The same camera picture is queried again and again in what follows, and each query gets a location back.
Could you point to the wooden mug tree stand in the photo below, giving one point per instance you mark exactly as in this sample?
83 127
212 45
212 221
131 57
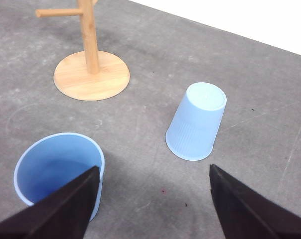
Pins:
90 74

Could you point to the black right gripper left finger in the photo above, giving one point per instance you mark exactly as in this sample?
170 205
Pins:
65 214

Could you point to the blue ribbed cup front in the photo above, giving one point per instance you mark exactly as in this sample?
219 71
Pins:
52 160

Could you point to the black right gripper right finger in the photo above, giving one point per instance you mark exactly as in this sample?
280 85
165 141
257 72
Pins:
245 214

